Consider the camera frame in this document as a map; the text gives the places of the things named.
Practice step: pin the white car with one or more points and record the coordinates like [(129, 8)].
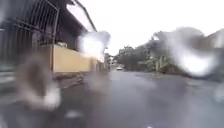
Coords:
[(119, 68)]

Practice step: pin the row of trees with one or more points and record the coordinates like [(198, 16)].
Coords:
[(143, 56)]

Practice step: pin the grey asphalt road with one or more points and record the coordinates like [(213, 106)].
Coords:
[(133, 96)]

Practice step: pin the building with metal grille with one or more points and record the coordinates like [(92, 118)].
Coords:
[(33, 26)]

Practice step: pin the yellow wall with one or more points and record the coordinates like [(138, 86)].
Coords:
[(71, 60)]

